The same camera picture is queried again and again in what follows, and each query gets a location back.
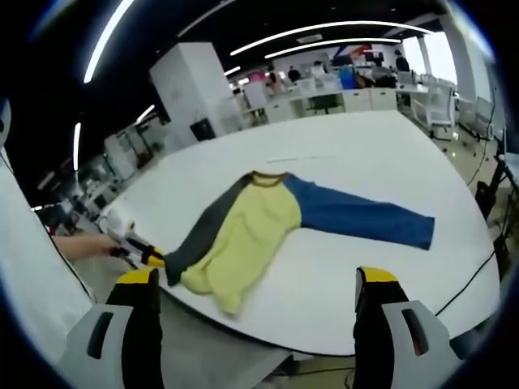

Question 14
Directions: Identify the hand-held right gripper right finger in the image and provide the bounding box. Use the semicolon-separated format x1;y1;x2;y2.
352;267;467;389

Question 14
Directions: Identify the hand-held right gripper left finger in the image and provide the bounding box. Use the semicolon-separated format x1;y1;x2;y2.
58;267;165;389

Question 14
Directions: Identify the yellow long-sleeved garment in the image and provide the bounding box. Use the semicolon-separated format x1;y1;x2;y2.
164;170;436;316

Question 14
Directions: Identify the person's left hand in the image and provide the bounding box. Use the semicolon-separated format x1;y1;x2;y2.
83;234;118;257

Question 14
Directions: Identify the short ceiling light strip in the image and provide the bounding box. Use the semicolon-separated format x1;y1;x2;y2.
83;0;137;84
73;122;82;171

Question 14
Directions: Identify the black waste bin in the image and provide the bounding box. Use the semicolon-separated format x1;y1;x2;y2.
190;118;215;142

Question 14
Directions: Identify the white square pillar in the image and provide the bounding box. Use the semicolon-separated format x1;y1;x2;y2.
149;42;244;153

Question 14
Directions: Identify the black equipment stand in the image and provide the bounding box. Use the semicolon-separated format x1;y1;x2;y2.
476;152;519;260

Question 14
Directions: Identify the white recessed socket strip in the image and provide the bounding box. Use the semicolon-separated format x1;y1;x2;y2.
265;152;337;164

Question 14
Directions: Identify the row of white cabinets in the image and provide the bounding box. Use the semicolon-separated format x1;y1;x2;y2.
263;87;398;122

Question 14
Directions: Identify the black office chair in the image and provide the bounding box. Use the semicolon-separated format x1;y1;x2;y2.
307;95;341;114

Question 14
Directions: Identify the blue container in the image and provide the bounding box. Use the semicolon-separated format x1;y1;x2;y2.
339;66;358;90

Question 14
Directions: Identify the long ceiling light strip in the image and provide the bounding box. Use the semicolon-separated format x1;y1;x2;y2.
229;20;435;57
265;37;402;60

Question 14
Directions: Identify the black cable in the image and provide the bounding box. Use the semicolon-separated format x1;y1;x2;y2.
435;250;498;317

